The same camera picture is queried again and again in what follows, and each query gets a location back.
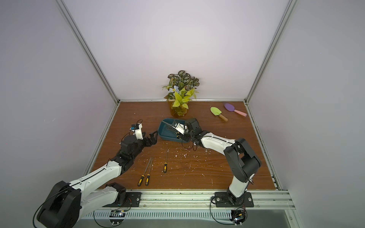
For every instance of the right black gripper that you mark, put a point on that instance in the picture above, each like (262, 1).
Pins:
(186, 134)

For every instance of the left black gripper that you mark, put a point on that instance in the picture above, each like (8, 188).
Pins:
(152, 141)

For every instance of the long file yellow handle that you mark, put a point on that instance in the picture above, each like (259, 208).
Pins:
(143, 175)

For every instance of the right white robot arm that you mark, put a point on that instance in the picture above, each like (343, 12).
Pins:
(241, 158)

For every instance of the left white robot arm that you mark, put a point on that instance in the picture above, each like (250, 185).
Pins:
(68, 202)

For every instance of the teal plastic storage box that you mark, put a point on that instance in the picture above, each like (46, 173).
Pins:
(162, 134)

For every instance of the amber glass vase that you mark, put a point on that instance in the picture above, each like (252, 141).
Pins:
(177, 112)

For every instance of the artificial plant bouquet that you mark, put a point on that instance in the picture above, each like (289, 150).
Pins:
(181, 89)

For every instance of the left circuit board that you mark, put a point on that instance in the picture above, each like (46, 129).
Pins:
(116, 217)

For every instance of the circuit board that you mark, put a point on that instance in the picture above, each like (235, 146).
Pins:
(116, 217)
(239, 216)

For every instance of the right circuit board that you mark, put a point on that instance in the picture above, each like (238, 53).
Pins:
(239, 216)

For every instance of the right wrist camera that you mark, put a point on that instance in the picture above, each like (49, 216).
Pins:
(180, 127)

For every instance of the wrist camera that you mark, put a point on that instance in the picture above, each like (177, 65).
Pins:
(137, 131)
(180, 127)

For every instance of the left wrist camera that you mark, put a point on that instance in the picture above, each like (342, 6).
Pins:
(137, 131)

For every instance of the green trowel wooden handle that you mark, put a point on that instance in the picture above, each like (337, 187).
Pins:
(217, 112)

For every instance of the purple trowel pink handle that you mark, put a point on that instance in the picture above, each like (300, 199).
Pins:
(231, 108)

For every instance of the aluminium rail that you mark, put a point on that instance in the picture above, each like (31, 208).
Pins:
(200, 199)

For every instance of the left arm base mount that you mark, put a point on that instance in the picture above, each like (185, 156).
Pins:
(125, 198)

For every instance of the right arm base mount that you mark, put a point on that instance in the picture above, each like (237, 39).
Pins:
(231, 199)

